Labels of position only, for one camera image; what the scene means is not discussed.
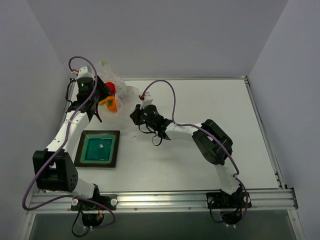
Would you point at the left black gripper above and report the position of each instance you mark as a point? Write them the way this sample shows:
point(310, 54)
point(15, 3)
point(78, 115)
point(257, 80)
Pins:
point(102, 89)

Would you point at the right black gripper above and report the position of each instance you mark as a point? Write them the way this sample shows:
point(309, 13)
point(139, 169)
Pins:
point(136, 114)

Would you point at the translucent white plastic bag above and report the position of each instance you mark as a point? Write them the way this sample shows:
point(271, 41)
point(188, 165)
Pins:
point(126, 97)

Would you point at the orange fake persimmon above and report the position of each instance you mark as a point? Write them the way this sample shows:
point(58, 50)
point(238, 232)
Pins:
point(111, 104)

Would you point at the yellow fake pear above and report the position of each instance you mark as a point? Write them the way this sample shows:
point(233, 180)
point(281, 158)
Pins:
point(102, 101)

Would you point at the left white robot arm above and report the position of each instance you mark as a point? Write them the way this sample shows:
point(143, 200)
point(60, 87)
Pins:
point(54, 167)

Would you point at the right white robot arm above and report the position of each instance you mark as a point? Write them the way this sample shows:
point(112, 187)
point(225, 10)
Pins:
point(213, 143)

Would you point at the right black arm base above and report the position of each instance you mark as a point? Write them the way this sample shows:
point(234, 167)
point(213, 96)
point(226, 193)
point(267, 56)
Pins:
point(228, 209)

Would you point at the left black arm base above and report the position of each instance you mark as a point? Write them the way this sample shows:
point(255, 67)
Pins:
point(97, 212)

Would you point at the red fake apple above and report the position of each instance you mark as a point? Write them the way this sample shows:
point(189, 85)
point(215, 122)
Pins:
point(112, 87)

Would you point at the square teal ceramic plate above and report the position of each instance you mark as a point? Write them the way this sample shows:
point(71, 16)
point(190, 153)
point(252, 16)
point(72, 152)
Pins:
point(97, 149)

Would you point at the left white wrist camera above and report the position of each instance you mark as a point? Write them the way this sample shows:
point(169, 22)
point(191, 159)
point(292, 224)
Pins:
point(84, 71)

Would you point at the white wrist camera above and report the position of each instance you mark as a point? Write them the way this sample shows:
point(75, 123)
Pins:
point(146, 99)
point(84, 71)

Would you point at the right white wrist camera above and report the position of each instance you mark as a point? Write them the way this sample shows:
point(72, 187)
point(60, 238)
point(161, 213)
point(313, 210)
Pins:
point(146, 99)

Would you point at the aluminium front rail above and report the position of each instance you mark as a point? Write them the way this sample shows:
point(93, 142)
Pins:
point(170, 201)

